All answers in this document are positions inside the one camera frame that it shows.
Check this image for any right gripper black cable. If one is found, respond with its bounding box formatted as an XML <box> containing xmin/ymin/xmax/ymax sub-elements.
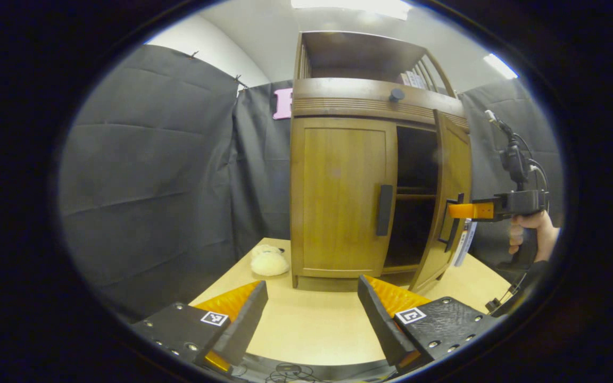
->
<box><xmin>513</xmin><ymin>132</ymin><xmax>551</xmax><ymax>193</ymax></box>

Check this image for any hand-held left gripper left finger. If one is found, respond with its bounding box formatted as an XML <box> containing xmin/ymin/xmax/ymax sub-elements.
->
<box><xmin>131</xmin><ymin>280</ymin><xmax>269</xmax><ymax>374</ymax></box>

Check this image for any small ceiling light panel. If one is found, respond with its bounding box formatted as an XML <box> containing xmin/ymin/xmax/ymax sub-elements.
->
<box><xmin>483</xmin><ymin>53</ymin><xmax>520</xmax><ymax>80</ymax></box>

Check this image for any wooden inner cabinet shelf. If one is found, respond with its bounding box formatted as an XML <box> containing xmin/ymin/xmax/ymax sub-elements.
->
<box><xmin>396</xmin><ymin>186</ymin><xmax>439</xmax><ymax>202</ymax></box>

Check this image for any black door handle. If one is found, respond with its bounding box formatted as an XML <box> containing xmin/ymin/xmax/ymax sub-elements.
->
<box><xmin>375</xmin><ymin>184</ymin><xmax>394</xmax><ymax>237</ymax></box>
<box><xmin>437</xmin><ymin>193</ymin><xmax>466</xmax><ymax>253</ymax></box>

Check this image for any wooden cabinet drawer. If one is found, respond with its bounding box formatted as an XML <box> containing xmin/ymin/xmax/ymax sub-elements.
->
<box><xmin>292</xmin><ymin>79</ymin><xmax>469</xmax><ymax>131</ymax></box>

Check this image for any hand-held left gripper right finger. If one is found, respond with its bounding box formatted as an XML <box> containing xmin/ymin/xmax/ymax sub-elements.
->
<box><xmin>357</xmin><ymin>274</ymin><xmax>501</xmax><ymax>374</ymax></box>

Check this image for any cream plush toy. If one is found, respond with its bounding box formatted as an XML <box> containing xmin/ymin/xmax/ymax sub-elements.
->
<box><xmin>250</xmin><ymin>244</ymin><xmax>290</xmax><ymax>277</ymax></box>

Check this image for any wooden shoe cabinet door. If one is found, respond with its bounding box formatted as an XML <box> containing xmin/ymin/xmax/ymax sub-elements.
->
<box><xmin>409</xmin><ymin>109</ymin><xmax>473</xmax><ymax>294</ymax></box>
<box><xmin>291</xmin><ymin>117</ymin><xmax>399</xmax><ymax>278</ymax></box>

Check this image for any large ceiling light panel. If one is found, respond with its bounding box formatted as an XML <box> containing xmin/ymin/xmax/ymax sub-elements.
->
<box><xmin>291</xmin><ymin>0</ymin><xmax>413</xmax><ymax>21</ymax></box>

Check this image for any wooden double-door shoe cabinet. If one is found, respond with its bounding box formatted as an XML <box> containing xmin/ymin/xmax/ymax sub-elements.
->
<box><xmin>289</xmin><ymin>31</ymin><xmax>473</xmax><ymax>294</ymax></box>

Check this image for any black backdrop cloth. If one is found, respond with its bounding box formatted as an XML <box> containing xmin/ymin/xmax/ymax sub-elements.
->
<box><xmin>56</xmin><ymin>44</ymin><xmax>565</xmax><ymax>322</ymax></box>

